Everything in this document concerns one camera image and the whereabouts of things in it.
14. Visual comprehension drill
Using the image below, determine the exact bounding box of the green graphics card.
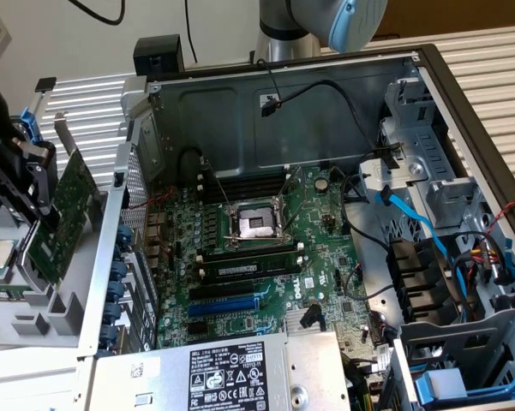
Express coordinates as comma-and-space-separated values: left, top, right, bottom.
23, 111, 102, 286

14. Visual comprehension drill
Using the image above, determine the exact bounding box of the blue disk caddy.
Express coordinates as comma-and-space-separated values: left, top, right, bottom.
19, 106, 44, 145
413, 367, 515, 406

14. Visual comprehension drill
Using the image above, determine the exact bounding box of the green RAM stick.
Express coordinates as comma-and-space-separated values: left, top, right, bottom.
0, 282, 31, 303

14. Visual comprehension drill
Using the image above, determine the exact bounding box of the grey plastic parts rack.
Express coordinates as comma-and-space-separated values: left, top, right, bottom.
0, 200, 108, 350

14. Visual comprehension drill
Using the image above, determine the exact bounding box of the black box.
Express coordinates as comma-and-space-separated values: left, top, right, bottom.
135, 33, 185, 78

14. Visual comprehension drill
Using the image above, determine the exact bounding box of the thin metal locking lever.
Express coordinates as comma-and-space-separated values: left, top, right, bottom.
201, 158, 235, 213

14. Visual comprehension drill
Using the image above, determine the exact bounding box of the long black expansion slot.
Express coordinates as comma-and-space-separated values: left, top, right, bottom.
188, 280, 256, 303

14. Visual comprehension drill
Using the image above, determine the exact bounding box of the black labelled RAM stick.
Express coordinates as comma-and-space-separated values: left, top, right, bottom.
203, 254, 302, 284

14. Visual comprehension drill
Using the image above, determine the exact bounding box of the blue expansion slot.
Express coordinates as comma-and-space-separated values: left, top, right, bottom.
187, 295, 260, 318

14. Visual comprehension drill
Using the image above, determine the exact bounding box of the grey power supply unit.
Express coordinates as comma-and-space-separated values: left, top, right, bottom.
89, 329, 352, 411

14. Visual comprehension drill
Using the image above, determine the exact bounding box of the metal socket cover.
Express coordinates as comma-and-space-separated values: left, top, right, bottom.
276, 164, 305, 235

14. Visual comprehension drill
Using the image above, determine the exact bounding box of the silver finned heatsink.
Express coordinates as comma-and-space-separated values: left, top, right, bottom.
284, 307, 326, 333

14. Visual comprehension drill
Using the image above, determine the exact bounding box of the green motherboard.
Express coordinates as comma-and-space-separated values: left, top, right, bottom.
145, 164, 395, 373

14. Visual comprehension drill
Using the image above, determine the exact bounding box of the grey metal PC case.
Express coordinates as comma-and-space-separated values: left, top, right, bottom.
76, 42, 515, 411

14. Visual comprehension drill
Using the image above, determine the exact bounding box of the black-capped metal post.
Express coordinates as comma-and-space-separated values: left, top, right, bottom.
25, 76, 57, 129

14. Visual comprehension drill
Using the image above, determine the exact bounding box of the red black twisted wire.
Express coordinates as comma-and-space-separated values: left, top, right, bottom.
122, 188, 175, 211
483, 192, 515, 235

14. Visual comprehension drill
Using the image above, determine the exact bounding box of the black looped cable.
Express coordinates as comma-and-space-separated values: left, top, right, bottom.
177, 145, 207, 188

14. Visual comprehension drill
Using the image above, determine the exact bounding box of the thin black cable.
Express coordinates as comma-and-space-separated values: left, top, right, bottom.
186, 21, 199, 65

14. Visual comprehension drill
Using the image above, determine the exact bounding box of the black disk wire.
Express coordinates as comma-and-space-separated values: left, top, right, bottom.
256, 57, 406, 158

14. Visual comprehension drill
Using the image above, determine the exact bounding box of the blue flat disk wire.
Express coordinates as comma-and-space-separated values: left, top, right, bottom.
374, 186, 470, 301

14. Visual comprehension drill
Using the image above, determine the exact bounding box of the coloured power wire bundle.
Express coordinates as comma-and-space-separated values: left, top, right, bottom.
452, 230, 515, 309

